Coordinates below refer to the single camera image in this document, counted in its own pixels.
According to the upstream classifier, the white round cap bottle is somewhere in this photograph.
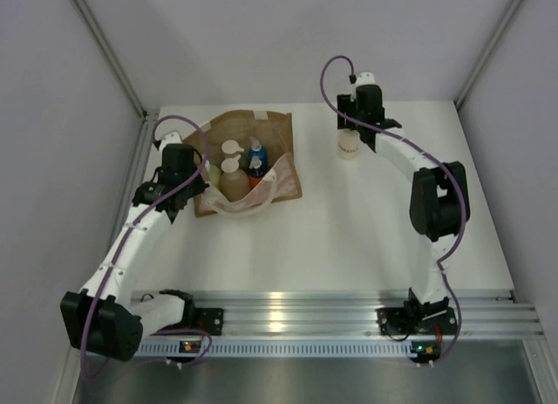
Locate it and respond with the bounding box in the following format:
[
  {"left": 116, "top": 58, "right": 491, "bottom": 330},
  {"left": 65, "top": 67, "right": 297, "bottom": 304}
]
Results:
[{"left": 337, "top": 129, "right": 360, "bottom": 161}]

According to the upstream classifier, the burlap canvas tote bag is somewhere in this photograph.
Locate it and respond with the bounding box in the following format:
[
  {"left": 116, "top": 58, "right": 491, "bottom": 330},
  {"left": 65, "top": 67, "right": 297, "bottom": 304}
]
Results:
[{"left": 183, "top": 110, "right": 303, "bottom": 217}]

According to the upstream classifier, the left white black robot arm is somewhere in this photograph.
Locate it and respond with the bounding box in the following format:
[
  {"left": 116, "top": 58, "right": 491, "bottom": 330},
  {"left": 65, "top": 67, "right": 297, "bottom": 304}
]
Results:
[{"left": 60, "top": 143, "right": 208, "bottom": 361}]

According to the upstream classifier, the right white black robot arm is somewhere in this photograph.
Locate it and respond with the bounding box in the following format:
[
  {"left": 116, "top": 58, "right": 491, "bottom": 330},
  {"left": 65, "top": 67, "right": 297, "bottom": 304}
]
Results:
[{"left": 337, "top": 84, "right": 470, "bottom": 341}]

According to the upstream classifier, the yellow-green squeeze bottle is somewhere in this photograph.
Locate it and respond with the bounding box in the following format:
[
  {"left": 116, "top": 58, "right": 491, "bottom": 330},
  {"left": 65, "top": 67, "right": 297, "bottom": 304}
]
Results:
[{"left": 205, "top": 161, "right": 221, "bottom": 189}]

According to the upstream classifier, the grey-green pump bottle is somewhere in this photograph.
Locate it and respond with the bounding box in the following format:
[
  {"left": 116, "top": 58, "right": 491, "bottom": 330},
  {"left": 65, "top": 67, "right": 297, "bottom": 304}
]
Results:
[{"left": 221, "top": 140, "right": 245, "bottom": 160}]

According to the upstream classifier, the beige pump bottle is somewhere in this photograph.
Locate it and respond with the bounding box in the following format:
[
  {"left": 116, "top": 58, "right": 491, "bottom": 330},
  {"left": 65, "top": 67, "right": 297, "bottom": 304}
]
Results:
[{"left": 220, "top": 158, "right": 251, "bottom": 202}]

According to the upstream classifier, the blue orange spray bottle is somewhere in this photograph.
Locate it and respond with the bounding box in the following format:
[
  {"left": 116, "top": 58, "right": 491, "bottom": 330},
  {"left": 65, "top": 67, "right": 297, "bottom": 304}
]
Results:
[{"left": 248, "top": 157, "right": 266, "bottom": 188}]

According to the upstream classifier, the dark blue spray bottle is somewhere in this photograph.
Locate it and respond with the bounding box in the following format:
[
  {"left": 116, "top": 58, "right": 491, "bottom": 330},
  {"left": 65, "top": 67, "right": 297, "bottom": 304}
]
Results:
[{"left": 248, "top": 136, "right": 268, "bottom": 166}]

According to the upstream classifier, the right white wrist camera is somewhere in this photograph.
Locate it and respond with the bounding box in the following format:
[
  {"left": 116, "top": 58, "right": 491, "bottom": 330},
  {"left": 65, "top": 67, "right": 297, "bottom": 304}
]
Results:
[{"left": 349, "top": 72, "right": 376, "bottom": 88}]

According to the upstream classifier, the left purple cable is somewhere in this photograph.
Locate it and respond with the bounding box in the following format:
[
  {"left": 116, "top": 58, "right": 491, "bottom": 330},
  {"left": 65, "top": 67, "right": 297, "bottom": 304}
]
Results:
[{"left": 80, "top": 116, "right": 214, "bottom": 381}]

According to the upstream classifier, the purple cable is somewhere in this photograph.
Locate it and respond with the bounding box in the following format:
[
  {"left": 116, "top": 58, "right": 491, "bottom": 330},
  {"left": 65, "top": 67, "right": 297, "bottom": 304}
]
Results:
[
  {"left": 80, "top": 116, "right": 214, "bottom": 381},
  {"left": 320, "top": 56, "right": 470, "bottom": 370}
]

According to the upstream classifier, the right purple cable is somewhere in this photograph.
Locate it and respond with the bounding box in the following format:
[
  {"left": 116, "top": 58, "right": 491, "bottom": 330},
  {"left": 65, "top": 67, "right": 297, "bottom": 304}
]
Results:
[{"left": 320, "top": 56, "right": 470, "bottom": 370}]

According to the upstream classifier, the slotted cable duct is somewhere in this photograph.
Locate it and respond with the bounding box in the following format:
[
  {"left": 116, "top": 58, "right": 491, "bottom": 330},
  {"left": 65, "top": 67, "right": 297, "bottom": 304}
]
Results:
[{"left": 136, "top": 339, "right": 435, "bottom": 358}]

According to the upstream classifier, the right aluminium frame post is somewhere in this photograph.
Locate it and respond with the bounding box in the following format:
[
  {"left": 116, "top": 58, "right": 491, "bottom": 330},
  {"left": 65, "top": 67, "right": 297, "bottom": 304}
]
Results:
[{"left": 453, "top": 0, "right": 527, "bottom": 111}]

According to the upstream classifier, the aluminium frame post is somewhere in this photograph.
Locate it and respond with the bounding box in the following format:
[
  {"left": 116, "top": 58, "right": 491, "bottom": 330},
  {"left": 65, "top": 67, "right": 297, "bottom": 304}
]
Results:
[
  {"left": 70, "top": 0, "right": 146, "bottom": 118},
  {"left": 453, "top": 0, "right": 527, "bottom": 111}
]

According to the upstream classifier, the left aluminium frame post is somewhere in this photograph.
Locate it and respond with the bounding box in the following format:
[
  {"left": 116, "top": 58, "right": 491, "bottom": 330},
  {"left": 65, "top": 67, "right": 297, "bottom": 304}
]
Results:
[{"left": 70, "top": 0, "right": 146, "bottom": 118}]

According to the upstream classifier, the aluminium mounting rail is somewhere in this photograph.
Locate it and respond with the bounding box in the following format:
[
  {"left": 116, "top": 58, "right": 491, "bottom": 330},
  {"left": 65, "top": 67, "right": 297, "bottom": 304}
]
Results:
[{"left": 193, "top": 290, "right": 544, "bottom": 340}]

